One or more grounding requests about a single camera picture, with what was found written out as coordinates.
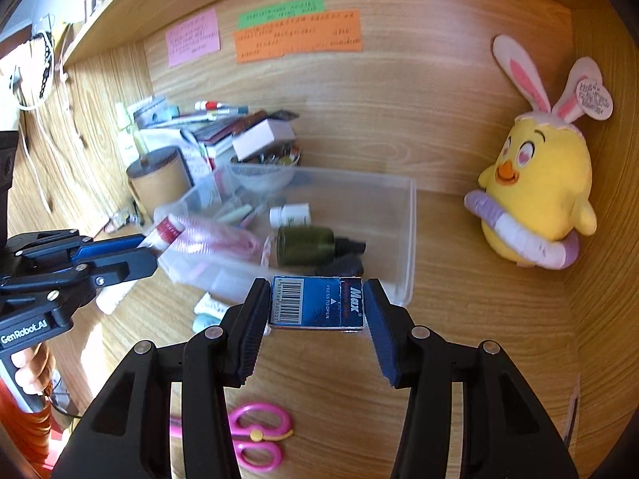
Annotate white cardboard box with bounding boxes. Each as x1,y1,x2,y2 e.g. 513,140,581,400
232,120,296,161

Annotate clear bowl with clips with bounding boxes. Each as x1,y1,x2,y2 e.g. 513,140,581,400
228,162,296,193

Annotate clear plastic storage box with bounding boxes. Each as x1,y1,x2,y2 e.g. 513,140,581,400
155,160,417,307

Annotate grey tape roll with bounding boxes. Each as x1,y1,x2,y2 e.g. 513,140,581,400
131,97,169,128

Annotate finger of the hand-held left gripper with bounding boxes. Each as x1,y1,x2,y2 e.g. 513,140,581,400
0,247,161,313
7,230,151,266

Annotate orange garment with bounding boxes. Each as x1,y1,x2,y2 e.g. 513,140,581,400
0,374,65,479

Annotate small white bottle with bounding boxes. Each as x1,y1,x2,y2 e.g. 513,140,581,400
270,203,311,227

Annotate orange sticky note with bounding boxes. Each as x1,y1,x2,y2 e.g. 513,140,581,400
234,8,363,64

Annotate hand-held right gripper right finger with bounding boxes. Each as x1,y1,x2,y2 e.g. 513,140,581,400
363,279,580,479

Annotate yellow chick plush toy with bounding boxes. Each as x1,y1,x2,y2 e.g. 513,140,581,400
464,35,614,271

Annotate white cord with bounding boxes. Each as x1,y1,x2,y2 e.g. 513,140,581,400
14,57,71,210

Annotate white paper packet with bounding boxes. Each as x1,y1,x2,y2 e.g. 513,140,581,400
180,130,216,175

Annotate small dark bottles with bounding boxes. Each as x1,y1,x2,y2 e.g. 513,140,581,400
244,142,303,165

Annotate brown mug with lid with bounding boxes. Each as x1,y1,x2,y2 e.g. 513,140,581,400
126,146,194,225

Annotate red and white marker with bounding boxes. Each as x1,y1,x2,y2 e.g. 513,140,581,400
194,100,249,113

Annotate person's left hand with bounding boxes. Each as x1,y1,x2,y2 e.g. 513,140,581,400
10,343,57,400

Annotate white printed tube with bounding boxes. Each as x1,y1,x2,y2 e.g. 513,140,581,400
194,292,231,319

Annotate small blue cardboard box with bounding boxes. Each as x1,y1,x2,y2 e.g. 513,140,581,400
268,275,364,333

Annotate black chain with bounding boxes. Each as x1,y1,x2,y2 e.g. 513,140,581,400
31,30,55,99

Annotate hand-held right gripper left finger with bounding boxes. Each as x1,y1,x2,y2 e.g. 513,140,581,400
50,278,270,479

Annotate white lotion bottle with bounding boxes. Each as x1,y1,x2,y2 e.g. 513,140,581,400
115,102,148,163

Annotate pale green tube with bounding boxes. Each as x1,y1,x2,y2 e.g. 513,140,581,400
214,204,251,224

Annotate wooden shelf board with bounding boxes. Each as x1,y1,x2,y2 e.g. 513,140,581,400
62,0,595,65

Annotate thin dark stick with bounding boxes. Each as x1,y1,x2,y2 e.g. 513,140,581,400
568,374,583,442

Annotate green sticky note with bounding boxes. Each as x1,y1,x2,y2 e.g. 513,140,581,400
237,0,325,31

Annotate pink mesh bag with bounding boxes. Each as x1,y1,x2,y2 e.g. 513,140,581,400
175,220,261,261

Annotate stack of books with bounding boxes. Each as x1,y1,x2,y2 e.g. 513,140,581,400
137,102,300,160

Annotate green glass bottle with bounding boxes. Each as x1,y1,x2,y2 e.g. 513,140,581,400
276,226,367,266

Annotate pink scissors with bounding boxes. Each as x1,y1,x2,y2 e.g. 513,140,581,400
170,402,294,472

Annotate eyeglasses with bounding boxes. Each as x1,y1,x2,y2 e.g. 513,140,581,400
107,210,139,233

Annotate pink sticky note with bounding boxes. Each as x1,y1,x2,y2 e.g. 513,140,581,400
166,8,221,68

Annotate white tube with red cap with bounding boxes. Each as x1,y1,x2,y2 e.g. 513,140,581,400
144,214,187,261

